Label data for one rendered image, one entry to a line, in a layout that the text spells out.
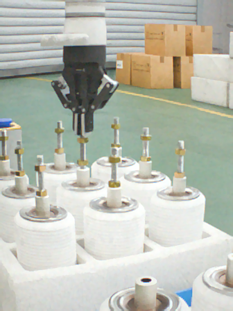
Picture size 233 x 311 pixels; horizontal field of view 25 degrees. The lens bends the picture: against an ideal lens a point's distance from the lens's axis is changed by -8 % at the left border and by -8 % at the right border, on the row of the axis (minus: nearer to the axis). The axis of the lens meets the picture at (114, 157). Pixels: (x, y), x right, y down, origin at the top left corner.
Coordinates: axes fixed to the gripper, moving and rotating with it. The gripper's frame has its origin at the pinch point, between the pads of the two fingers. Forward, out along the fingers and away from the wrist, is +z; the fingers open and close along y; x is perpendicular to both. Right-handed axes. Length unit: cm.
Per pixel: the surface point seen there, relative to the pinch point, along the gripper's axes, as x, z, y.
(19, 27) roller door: -381, -24, 350
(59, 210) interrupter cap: 14.1, 10.3, -5.1
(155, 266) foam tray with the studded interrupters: 7.6, 19.5, -18.3
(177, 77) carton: -360, 25, 144
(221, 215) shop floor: -63, 35, -5
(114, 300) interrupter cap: 34.7, 10.4, -27.0
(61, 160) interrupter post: -5.9, 8.6, 9.0
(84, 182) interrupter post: 0.7, 9.7, -0.8
